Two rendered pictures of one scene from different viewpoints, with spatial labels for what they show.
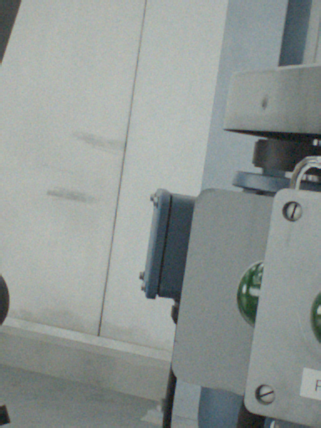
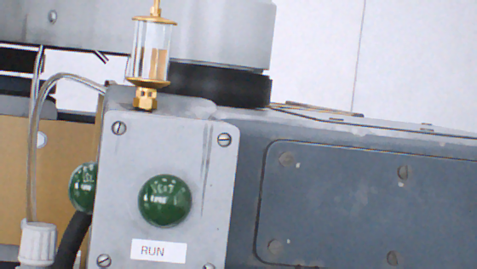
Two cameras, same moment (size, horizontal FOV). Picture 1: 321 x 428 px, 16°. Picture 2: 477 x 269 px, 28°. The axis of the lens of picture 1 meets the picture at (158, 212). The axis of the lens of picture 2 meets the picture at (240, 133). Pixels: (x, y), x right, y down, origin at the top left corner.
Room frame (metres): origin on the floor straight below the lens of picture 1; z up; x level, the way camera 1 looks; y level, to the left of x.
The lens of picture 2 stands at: (-0.05, 0.16, 1.35)
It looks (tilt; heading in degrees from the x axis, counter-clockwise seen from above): 3 degrees down; 329
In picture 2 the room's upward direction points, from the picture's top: 7 degrees clockwise
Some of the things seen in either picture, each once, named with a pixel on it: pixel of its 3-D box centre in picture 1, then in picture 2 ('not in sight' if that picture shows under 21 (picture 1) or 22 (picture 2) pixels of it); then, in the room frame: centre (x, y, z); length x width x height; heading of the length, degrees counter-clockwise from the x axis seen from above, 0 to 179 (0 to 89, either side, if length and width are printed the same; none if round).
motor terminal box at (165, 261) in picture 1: (187, 259); not in sight; (0.98, -0.03, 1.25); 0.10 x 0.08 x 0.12; 2
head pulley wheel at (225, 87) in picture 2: not in sight; (212, 85); (0.59, -0.20, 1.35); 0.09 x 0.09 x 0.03
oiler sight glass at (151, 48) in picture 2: not in sight; (151, 50); (0.50, -0.10, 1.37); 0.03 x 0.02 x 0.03; 67
